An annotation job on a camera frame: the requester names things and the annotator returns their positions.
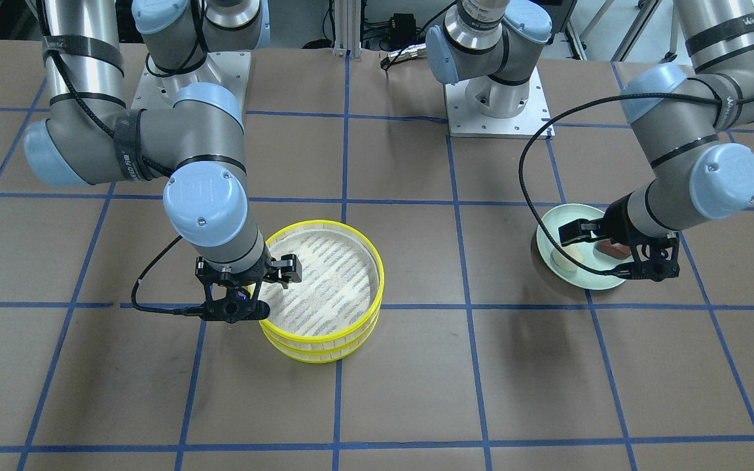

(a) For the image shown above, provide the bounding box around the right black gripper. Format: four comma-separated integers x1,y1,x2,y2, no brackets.
195,245,302,302

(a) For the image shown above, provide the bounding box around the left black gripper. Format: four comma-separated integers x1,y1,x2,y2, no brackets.
559,194,653,251

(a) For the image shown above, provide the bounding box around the yellow bamboo steamer layer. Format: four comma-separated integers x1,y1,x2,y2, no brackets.
260,220,385,339
260,308,380,364

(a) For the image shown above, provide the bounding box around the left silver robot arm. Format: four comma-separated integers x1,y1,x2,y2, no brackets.
425,1,754,247

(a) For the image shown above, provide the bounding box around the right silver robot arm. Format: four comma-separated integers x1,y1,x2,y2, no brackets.
24,1,297,297

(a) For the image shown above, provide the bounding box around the brown bun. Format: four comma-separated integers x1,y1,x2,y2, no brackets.
595,239,632,260

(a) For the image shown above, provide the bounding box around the black power box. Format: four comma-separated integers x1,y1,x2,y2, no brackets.
387,12,417,50

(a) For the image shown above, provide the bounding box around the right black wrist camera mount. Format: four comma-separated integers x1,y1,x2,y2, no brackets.
200,285,270,324

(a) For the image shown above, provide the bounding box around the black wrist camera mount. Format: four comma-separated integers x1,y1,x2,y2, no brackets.
610,232,680,281
200,285,270,324

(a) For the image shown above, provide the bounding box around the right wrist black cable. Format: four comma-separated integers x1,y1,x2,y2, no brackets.
132,235,211,316

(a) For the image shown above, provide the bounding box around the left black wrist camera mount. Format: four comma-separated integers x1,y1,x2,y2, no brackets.
610,232,680,281

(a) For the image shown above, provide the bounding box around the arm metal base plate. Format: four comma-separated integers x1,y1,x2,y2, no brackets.
130,51,252,109
444,68,551,139

